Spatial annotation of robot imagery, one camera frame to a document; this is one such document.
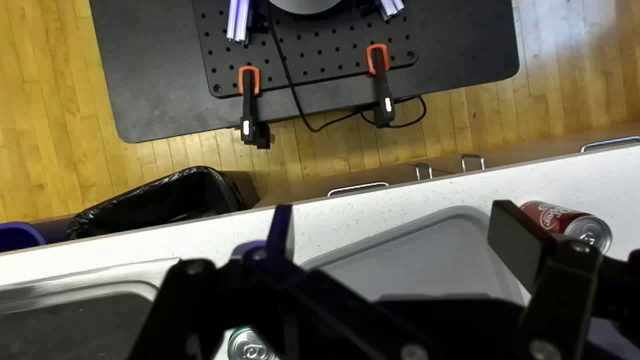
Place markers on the stainless steel double sink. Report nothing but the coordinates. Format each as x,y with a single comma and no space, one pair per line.
66,326

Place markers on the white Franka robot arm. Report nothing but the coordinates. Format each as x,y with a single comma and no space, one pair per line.
302,5

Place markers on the aluminium extrusion post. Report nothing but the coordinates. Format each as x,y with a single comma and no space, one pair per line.
238,21
391,7

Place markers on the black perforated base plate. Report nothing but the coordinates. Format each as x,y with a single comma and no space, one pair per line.
153,80
321,60

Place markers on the orange and black clamp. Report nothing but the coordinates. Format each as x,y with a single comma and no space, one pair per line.
251,106
380,92

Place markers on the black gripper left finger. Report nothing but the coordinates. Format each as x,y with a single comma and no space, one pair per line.
221,312

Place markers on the blue bin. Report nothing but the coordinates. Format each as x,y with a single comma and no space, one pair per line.
21,236

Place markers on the dark blue-grey cloth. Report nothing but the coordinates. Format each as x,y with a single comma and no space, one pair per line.
616,343

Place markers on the black trash bag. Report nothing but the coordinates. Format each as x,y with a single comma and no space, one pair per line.
167,200

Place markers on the red soda can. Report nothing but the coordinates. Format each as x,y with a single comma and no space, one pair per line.
559,219

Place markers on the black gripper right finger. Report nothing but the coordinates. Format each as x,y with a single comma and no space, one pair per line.
566,301

